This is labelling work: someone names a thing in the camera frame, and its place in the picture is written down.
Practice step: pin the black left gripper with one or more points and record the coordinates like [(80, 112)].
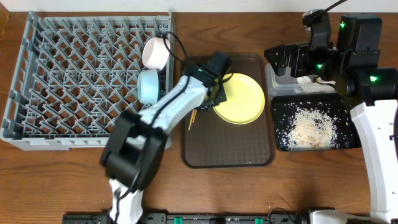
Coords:
[(219, 89)]

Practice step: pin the yellow round plate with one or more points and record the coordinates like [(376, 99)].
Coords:
[(245, 100)]

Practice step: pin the light blue bowl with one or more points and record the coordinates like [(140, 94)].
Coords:
[(148, 87)]

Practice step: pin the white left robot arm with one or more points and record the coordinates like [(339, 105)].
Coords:
[(135, 148)]

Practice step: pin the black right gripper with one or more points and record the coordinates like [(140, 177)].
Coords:
[(298, 52)]

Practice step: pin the clear plastic waste bin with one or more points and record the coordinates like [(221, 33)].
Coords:
[(288, 86)]

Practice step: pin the black tray with rice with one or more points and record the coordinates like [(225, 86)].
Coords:
[(312, 122)]

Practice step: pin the dark brown serving tray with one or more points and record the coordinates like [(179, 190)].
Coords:
[(211, 142)]

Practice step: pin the grey plastic dish rack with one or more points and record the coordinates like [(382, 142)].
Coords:
[(74, 76)]

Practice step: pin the wooden chopstick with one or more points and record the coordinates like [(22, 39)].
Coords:
[(194, 115), (190, 123)]

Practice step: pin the pale pink bowl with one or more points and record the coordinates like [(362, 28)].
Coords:
[(155, 54)]

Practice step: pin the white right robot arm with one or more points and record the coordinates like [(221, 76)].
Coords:
[(370, 91)]

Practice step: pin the crumpled white tissue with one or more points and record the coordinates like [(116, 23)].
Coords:
[(305, 80)]

